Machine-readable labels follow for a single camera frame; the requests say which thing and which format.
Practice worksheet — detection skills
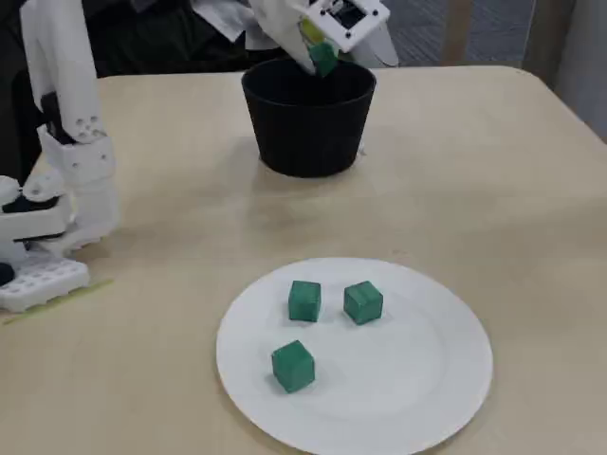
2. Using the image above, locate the white grey garment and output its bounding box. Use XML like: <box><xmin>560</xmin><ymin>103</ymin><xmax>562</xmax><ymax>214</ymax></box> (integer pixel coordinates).
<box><xmin>189</xmin><ymin>0</ymin><xmax>285</xmax><ymax>51</ymax></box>

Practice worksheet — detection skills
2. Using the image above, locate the black plastic cup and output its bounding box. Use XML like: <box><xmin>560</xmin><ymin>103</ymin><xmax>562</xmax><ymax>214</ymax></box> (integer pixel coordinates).
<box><xmin>240</xmin><ymin>57</ymin><xmax>378</xmax><ymax>179</ymax></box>

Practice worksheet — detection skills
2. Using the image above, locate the green tape strip on table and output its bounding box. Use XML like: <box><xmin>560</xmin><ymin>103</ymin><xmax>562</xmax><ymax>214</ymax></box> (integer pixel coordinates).
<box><xmin>2</xmin><ymin>278</ymin><xmax>116</xmax><ymax>326</ymax></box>

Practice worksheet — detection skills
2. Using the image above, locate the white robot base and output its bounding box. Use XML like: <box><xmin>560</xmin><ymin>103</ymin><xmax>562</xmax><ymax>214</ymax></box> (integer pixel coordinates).
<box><xmin>0</xmin><ymin>174</ymin><xmax>120</xmax><ymax>314</ymax></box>

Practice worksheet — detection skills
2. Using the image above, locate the white round plate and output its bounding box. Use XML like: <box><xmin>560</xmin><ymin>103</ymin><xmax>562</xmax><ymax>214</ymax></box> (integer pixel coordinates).
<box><xmin>215</xmin><ymin>257</ymin><xmax>494</xmax><ymax>454</ymax></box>

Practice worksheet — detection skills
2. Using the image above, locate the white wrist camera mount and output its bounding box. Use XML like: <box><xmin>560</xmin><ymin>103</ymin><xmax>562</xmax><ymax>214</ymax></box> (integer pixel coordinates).
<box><xmin>301</xmin><ymin>0</ymin><xmax>391</xmax><ymax>54</ymax></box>

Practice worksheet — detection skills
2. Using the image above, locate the yellow green cushion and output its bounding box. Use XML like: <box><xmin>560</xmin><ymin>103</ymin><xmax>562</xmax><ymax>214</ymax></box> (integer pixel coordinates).
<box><xmin>301</xmin><ymin>18</ymin><xmax>328</xmax><ymax>46</ymax></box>

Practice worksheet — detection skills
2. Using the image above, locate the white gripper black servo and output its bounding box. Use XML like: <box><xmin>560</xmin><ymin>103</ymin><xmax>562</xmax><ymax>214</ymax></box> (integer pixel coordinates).
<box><xmin>249</xmin><ymin>0</ymin><xmax>317</xmax><ymax>76</ymax></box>

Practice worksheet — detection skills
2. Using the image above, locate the green cube block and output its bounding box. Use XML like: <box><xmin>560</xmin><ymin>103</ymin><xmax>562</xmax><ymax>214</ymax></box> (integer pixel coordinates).
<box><xmin>270</xmin><ymin>339</ymin><xmax>316</xmax><ymax>394</ymax></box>
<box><xmin>287</xmin><ymin>280</ymin><xmax>322</xmax><ymax>324</ymax></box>
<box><xmin>308</xmin><ymin>41</ymin><xmax>339</xmax><ymax>80</ymax></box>
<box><xmin>342</xmin><ymin>280</ymin><xmax>384</xmax><ymax>327</ymax></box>

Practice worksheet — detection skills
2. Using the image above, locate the wooden post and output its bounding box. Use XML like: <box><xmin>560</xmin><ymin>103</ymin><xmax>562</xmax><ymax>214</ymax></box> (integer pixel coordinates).
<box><xmin>443</xmin><ymin>0</ymin><xmax>471</xmax><ymax>65</ymax></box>

